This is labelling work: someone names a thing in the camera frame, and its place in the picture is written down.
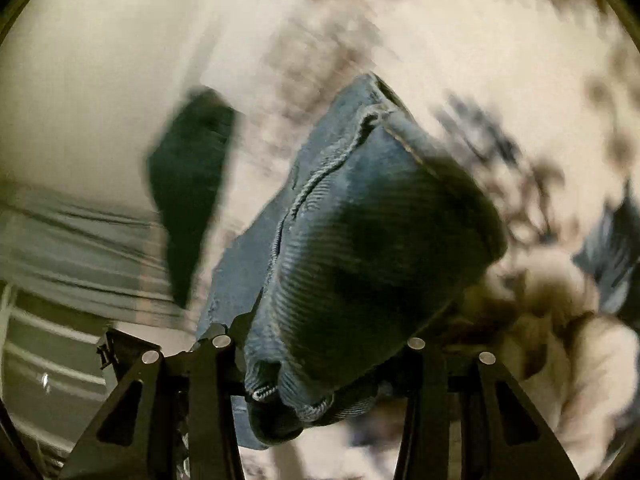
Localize dark green hanging cloth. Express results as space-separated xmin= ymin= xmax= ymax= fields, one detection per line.
xmin=146 ymin=87 xmax=236 ymax=309

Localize white floral bed sheet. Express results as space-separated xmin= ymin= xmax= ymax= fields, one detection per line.
xmin=199 ymin=0 xmax=640 ymax=480

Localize white shelf unit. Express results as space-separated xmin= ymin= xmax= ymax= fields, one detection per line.
xmin=1 ymin=283 xmax=110 ymax=470

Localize blue denim pants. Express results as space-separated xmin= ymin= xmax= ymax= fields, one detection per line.
xmin=200 ymin=74 xmax=506 ymax=450

